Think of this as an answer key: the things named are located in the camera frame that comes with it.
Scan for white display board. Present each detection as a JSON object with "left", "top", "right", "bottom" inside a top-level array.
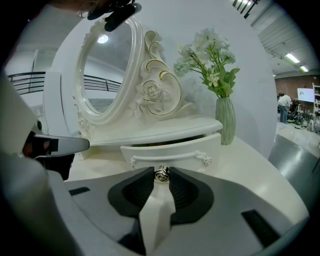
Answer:
[{"left": 296, "top": 87, "right": 316, "bottom": 104}]

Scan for black head-worn camera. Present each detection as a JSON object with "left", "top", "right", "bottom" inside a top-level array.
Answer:
[{"left": 86, "top": 0, "right": 143, "bottom": 33}]

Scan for white ornate dressing table mirror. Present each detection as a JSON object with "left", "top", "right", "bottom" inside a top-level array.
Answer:
[{"left": 72, "top": 15, "right": 224, "bottom": 161}]

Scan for black metal railing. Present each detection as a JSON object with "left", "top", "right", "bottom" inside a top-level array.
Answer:
[{"left": 7, "top": 71, "right": 47, "bottom": 96}]

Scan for clear-framed glasses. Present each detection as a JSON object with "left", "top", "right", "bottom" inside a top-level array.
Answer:
[{"left": 76, "top": 2, "right": 99, "bottom": 20}]

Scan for white dressing table drawer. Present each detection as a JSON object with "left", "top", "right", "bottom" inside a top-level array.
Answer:
[{"left": 119, "top": 132, "right": 222, "bottom": 176}]

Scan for white artificial flower bouquet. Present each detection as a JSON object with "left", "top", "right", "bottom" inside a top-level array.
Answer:
[{"left": 173, "top": 26, "right": 241, "bottom": 99}]

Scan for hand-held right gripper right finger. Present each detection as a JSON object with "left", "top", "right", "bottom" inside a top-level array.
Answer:
[{"left": 169, "top": 167, "right": 215, "bottom": 225}]

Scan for pale green ribbed vase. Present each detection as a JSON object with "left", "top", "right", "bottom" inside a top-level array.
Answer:
[{"left": 215, "top": 97, "right": 237, "bottom": 146}]

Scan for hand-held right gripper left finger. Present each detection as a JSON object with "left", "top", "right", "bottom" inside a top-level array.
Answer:
[{"left": 107, "top": 166, "right": 156, "bottom": 217}]

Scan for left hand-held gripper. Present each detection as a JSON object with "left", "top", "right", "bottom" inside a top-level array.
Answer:
[{"left": 32, "top": 134, "right": 91, "bottom": 181}]

